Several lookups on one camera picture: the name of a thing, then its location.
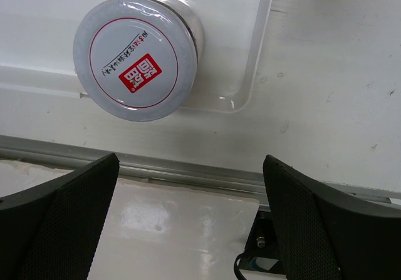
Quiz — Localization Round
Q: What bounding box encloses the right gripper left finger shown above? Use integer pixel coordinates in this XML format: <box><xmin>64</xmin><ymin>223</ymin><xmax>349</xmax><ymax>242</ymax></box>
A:
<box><xmin>1</xmin><ymin>153</ymin><xmax>120</xmax><ymax>279</ymax></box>

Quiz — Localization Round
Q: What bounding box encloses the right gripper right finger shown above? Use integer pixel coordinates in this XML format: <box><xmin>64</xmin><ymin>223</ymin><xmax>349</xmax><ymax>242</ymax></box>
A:
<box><xmin>263</xmin><ymin>155</ymin><xmax>400</xmax><ymax>279</ymax></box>

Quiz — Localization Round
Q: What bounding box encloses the short white-lid jar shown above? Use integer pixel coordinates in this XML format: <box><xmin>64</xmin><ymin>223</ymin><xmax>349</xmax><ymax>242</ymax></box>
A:
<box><xmin>73</xmin><ymin>0</ymin><xmax>204</xmax><ymax>122</ymax></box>

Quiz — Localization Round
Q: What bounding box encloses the white divided organizer tray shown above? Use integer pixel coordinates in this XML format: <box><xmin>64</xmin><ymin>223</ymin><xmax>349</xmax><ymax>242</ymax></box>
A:
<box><xmin>1</xmin><ymin>0</ymin><xmax>272</xmax><ymax>121</ymax></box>

